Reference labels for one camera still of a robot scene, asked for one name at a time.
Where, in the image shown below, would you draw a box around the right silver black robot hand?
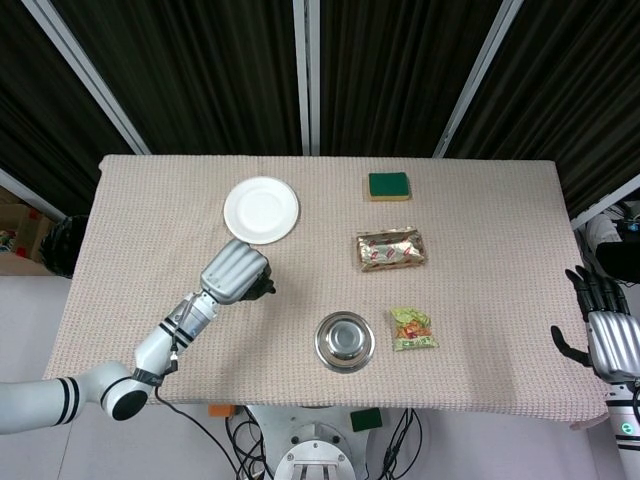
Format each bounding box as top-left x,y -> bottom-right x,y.
549,265 -> 640,386

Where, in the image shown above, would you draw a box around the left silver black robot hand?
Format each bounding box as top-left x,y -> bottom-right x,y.
199,237 -> 277,305

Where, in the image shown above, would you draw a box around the robot base with silver plate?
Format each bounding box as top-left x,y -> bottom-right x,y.
244,403 -> 391,480

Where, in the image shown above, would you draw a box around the white round plate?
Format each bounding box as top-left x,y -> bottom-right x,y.
222,175 -> 302,246

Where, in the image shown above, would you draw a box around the stainless steel bowl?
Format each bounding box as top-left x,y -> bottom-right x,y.
314,310 -> 377,373

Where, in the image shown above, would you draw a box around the beige woven tablecloth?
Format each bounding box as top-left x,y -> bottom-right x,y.
43,154 -> 609,432

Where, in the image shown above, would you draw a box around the gold foil snack packet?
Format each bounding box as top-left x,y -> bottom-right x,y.
355,225 -> 431,274

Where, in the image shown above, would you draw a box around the black bag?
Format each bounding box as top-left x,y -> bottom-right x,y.
39,214 -> 90,279

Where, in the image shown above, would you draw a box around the green yellow sponge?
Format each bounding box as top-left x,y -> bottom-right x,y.
362,172 -> 413,204

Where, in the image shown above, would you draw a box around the green snack bag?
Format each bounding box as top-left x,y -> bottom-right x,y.
389,306 -> 441,353

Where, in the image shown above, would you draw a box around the cardboard box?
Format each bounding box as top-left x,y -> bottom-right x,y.
0,185 -> 57,277

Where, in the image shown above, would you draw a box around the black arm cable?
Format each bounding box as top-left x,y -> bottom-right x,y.
153,339 -> 237,480

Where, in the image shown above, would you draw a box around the black floor cables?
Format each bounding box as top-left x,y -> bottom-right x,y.
225,405 -> 431,480

